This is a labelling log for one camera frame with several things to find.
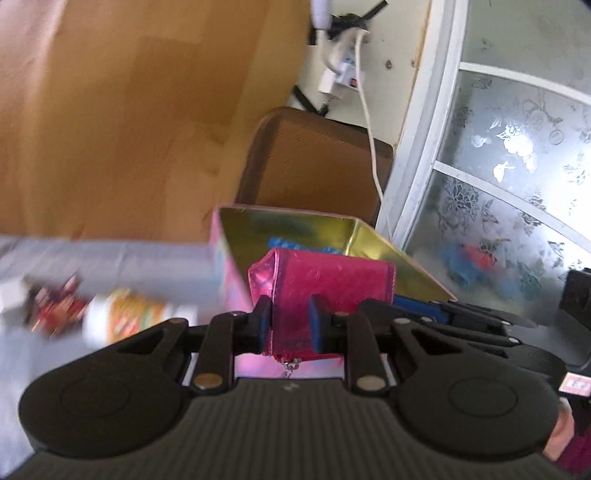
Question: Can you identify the white plug-in bulb lamp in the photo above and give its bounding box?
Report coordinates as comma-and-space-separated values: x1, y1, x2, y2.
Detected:
308, 0, 345, 101

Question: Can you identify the white power cable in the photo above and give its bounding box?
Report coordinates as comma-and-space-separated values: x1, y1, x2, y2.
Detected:
352, 31, 395, 237

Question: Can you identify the brown chair back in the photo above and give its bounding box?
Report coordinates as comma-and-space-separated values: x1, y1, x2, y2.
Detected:
235, 106, 394, 228

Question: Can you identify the blue patterned item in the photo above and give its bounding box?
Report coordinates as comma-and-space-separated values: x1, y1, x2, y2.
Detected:
269, 236, 346, 256

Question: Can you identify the pink glitter zip pouch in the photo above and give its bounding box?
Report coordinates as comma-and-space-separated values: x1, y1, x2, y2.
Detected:
248, 248, 398, 377

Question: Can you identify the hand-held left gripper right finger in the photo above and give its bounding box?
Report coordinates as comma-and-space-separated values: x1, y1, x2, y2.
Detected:
307, 294, 467, 394

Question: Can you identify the white power strip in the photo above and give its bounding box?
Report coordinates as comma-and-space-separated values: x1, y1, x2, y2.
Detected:
330, 27, 371, 92

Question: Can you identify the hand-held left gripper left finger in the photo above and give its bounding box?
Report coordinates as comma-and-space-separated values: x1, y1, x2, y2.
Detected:
115, 295, 274, 394

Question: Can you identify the striped bed sheet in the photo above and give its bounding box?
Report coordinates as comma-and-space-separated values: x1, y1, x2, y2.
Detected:
0, 235, 241, 464

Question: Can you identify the person's right hand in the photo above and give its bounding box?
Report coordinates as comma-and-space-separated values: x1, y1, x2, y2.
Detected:
544, 402, 576, 463

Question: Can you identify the white bottle with colourful label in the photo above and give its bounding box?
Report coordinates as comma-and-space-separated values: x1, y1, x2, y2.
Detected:
82, 287, 200, 348

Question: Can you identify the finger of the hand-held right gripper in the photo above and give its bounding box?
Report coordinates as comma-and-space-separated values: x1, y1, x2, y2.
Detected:
394, 294, 539, 329
358, 298, 522, 348

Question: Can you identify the red and blue blurred object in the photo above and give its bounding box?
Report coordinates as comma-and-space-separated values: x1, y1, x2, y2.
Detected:
438, 241, 511, 289

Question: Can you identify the pink biscuit tin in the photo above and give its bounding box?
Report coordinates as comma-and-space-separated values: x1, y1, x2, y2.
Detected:
208, 205, 459, 379

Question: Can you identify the wood-grain wall panel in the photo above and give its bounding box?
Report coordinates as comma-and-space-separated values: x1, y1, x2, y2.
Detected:
0, 0, 311, 244

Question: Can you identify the white-framed frosted glass door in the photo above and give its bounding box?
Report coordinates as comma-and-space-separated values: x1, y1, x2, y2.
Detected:
375, 0, 591, 324

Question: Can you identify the dark red small packet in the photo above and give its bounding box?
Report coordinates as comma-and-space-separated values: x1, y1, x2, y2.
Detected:
22, 273, 90, 335

